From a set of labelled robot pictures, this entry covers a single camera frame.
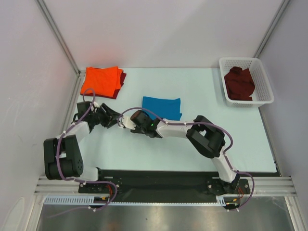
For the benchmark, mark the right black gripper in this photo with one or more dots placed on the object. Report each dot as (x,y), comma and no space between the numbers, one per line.
(134,128)

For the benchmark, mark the aluminium frame post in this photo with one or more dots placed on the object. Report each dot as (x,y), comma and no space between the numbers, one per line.
(274,23)
(57,33)

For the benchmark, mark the blue t shirt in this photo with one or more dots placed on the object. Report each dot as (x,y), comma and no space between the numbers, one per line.
(164,108)

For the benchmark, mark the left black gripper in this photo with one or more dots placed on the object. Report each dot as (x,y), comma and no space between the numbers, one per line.
(109,120)

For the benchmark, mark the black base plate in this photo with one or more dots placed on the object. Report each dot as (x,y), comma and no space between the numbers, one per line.
(170,185)

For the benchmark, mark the right aluminium frame post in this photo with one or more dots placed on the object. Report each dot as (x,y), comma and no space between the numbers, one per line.
(274,23)

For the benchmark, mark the crumpled dark red t shirt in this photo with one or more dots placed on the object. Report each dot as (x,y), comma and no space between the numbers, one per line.
(239,84)

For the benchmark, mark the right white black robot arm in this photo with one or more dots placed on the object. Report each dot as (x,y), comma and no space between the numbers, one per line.
(206,138)

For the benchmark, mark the white plastic basket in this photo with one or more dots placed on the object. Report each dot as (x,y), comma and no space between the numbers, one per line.
(262,94)

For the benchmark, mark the aluminium front rail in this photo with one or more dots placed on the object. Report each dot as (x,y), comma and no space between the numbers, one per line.
(264,186)

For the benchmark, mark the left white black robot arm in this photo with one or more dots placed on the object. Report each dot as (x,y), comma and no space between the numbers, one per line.
(62,155)

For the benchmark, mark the folded dark red t shirt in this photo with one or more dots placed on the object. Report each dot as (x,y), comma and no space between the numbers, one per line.
(121,78)

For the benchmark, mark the white slotted cable duct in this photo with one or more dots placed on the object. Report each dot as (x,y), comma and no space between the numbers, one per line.
(101,200)

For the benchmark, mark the folded orange t shirt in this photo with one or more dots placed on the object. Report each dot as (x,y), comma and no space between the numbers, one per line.
(102,81)

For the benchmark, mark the left aluminium frame post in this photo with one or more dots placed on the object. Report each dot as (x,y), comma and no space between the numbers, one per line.
(57,33)

